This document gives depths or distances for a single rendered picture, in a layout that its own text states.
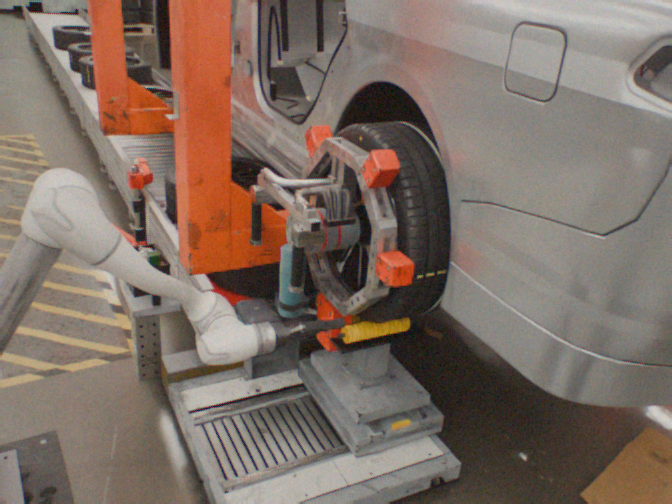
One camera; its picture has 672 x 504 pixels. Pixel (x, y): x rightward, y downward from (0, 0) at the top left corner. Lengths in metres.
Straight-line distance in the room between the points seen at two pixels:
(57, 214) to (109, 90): 2.68
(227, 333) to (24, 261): 0.54
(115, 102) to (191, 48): 2.02
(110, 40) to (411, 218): 2.67
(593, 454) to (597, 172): 1.54
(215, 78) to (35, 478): 1.31
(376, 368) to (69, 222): 1.30
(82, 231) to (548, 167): 1.04
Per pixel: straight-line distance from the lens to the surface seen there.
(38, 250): 1.71
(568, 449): 2.72
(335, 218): 1.79
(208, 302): 1.88
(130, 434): 2.55
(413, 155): 1.91
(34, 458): 2.08
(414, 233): 1.83
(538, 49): 1.53
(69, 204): 1.52
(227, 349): 1.78
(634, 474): 2.72
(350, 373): 2.42
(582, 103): 1.43
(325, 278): 2.24
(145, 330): 2.67
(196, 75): 2.21
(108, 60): 4.12
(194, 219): 2.35
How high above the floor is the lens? 1.66
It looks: 25 degrees down
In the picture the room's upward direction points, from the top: 5 degrees clockwise
